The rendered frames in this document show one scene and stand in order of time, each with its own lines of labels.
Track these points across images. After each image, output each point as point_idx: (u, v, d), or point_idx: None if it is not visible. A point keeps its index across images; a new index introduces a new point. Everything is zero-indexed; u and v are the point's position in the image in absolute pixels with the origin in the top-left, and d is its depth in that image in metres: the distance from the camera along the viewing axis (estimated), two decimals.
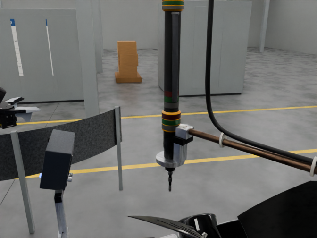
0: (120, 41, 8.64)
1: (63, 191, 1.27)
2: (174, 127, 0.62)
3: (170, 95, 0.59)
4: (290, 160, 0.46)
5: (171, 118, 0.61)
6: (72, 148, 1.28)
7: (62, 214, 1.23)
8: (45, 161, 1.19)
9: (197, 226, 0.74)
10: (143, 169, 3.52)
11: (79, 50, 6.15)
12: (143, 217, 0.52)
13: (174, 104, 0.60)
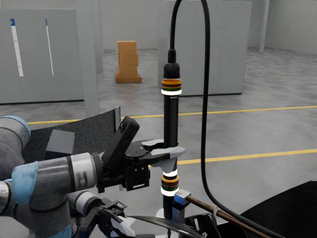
0: (120, 41, 8.64)
1: None
2: (173, 192, 0.67)
3: None
4: None
5: (171, 185, 0.66)
6: (72, 148, 1.28)
7: None
8: None
9: (197, 226, 0.74)
10: None
11: (79, 50, 6.15)
12: (143, 217, 0.52)
13: (172, 172, 0.66)
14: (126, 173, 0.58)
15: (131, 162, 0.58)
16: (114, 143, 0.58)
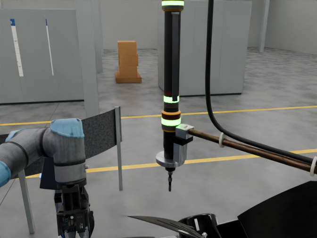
0: (120, 41, 8.64)
1: None
2: (174, 127, 0.62)
3: (170, 95, 0.59)
4: (290, 160, 0.46)
5: (171, 118, 0.61)
6: None
7: None
8: (45, 161, 1.19)
9: (197, 226, 0.74)
10: (143, 169, 3.52)
11: (79, 50, 6.15)
12: (143, 217, 0.52)
13: (174, 104, 0.60)
14: None
15: None
16: None
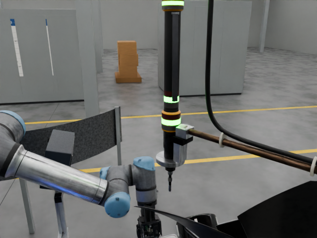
0: (120, 41, 8.64)
1: None
2: (174, 127, 0.62)
3: (170, 95, 0.59)
4: (290, 160, 0.46)
5: (171, 118, 0.61)
6: (72, 148, 1.28)
7: (62, 214, 1.23)
8: None
9: (178, 232, 0.78)
10: None
11: (79, 50, 6.15)
12: None
13: (174, 104, 0.60)
14: None
15: None
16: None
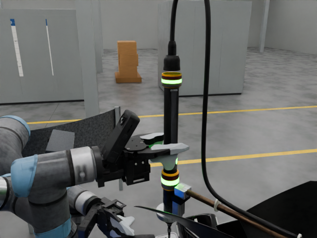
0: (120, 41, 8.64)
1: None
2: (173, 187, 0.67)
3: None
4: (277, 233, 0.51)
5: (171, 179, 0.66)
6: (72, 148, 1.28)
7: None
8: None
9: (178, 232, 0.78)
10: None
11: (79, 50, 6.15)
12: None
13: None
14: (126, 167, 0.58)
15: (131, 156, 0.57)
16: (114, 137, 0.58)
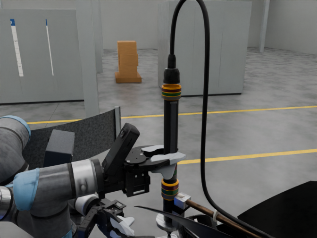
0: (120, 41, 8.64)
1: None
2: (173, 196, 0.68)
3: None
4: None
5: (171, 189, 0.67)
6: (72, 148, 1.28)
7: None
8: (45, 161, 1.19)
9: (178, 232, 0.78)
10: None
11: (79, 50, 6.15)
12: None
13: (172, 176, 0.66)
14: (127, 179, 0.59)
15: (131, 168, 0.58)
16: (114, 150, 0.58)
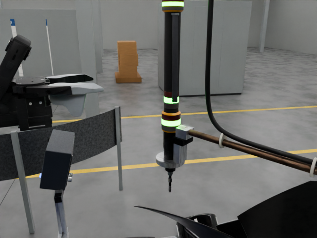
0: (120, 41, 8.64)
1: (63, 191, 1.27)
2: (174, 128, 0.62)
3: (170, 96, 0.60)
4: (290, 161, 0.46)
5: (171, 118, 0.61)
6: (72, 148, 1.28)
7: (62, 214, 1.23)
8: (45, 161, 1.19)
9: (178, 232, 0.78)
10: (143, 169, 3.52)
11: (79, 50, 6.15)
12: None
13: (174, 104, 0.60)
14: (16, 106, 0.46)
15: (20, 90, 0.45)
16: None
